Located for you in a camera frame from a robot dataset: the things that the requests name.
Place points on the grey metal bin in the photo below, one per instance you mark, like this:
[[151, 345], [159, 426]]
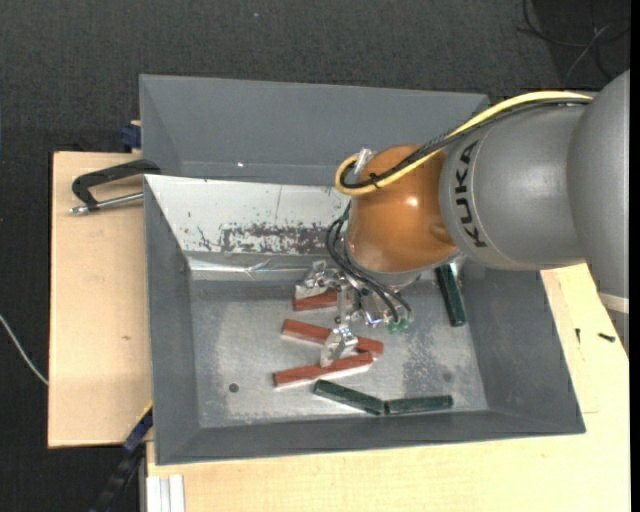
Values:
[[250, 325]]

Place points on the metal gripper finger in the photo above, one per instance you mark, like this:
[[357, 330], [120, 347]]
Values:
[[311, 286], [336, 346]]

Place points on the dark green flat block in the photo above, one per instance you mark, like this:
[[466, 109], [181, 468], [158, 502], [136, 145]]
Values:
[[452, 300], [347, 396], [420, 404]]

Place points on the small black screw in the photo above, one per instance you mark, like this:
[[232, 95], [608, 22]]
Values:
[[607, 338]]

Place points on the red-brown flat block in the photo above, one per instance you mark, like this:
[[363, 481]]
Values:
[[310, 374], [305, 331], [315, 302]]

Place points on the pale wood board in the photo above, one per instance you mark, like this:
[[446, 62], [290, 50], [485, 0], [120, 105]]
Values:
[[95, 310]]

